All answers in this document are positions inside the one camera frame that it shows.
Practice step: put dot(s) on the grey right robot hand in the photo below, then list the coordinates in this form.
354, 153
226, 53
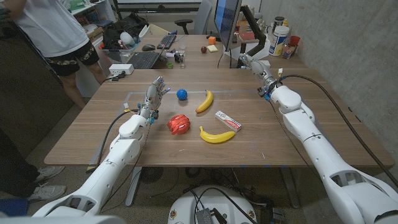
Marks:
259, 71

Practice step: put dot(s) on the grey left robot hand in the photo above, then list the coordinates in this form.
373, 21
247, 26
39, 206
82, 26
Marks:
153, 96

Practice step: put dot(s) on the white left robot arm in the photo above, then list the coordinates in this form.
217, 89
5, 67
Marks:
109, 168

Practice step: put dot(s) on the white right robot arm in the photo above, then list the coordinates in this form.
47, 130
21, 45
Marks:
323, 155

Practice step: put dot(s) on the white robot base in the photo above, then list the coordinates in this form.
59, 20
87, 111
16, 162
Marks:
214, 199

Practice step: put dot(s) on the blue spiky stress ball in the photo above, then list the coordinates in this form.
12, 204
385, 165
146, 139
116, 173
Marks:
182, 94

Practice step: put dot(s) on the red ribbed toy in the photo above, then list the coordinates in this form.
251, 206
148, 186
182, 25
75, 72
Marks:
179, 124

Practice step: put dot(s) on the straight yellow toy banana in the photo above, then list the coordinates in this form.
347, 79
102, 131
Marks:
205, 102

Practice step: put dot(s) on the white red toothpaste box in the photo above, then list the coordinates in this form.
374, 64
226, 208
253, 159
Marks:
228, 120

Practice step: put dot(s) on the dark red ball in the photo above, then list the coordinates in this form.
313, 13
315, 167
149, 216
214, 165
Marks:
203, 49

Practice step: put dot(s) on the curved yellow toy banana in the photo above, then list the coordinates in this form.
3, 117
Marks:
216, 137

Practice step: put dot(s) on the flat white box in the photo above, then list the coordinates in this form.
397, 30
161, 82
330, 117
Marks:
266, 63

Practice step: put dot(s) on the clear cup with items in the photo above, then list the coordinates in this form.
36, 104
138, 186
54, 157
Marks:
287, 50

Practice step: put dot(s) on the small green cup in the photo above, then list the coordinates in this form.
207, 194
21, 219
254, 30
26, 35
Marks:
169, 65

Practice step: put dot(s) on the white canister blue label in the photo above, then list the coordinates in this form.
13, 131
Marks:
278, 40

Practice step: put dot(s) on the red book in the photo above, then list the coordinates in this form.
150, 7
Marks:
247, 36

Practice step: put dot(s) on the black laptop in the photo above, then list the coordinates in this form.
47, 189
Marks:
144, 59

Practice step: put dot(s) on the black remote control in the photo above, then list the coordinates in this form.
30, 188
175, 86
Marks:
234, 38

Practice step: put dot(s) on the white power strip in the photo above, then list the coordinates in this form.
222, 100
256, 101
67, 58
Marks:
121, 69

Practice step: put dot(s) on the red cup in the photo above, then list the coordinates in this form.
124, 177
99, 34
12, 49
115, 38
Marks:
294, 40

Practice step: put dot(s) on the small black gadget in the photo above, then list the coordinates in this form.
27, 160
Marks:
178, 57

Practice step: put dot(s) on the black computer mouse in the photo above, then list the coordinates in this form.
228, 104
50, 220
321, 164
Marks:
148, 47

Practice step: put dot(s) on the yellow sticky note pad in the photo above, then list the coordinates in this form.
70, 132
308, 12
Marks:
212, 48

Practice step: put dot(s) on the clear plastic bin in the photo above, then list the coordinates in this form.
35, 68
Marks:
119, 55

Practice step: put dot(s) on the orange cube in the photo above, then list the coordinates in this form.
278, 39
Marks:
212, 40

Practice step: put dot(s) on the black keyboard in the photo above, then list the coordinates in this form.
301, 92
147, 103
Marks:
167, 41

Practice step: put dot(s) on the computer monitor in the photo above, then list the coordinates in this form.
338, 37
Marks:
227, 21

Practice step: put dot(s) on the white round helmet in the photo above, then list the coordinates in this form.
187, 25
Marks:
127, 38

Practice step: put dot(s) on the black backpack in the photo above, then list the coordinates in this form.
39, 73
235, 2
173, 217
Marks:
124, 28

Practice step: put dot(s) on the black floor fan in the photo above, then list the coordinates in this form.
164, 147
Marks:
151, 174

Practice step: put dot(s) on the grey office chair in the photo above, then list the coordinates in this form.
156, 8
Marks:
199, 17

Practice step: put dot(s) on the grey table leg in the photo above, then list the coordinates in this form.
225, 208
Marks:
133, 186
290, 186

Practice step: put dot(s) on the white shelf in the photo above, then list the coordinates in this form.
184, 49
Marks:
105, 11

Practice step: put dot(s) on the person in white t-shirt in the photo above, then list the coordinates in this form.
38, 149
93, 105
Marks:
53, 31

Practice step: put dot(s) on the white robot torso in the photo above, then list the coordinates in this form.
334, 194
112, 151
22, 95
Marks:
62, 220

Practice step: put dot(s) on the person in black trousers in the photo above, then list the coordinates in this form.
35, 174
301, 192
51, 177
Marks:
15, 168

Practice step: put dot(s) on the blue fabric item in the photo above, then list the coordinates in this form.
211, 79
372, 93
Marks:
12, 207

